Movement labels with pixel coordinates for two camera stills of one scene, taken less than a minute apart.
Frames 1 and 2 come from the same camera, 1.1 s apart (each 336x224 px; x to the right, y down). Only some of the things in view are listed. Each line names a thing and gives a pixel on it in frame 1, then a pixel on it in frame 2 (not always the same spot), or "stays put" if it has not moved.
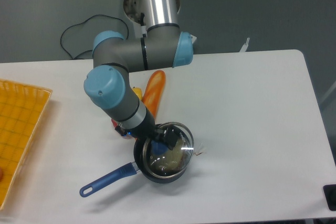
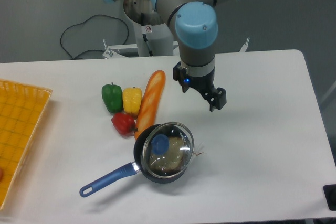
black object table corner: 329,191 stays put
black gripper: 169,136 to 216,98
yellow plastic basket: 22,108 stays put
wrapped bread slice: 171,161 stays put
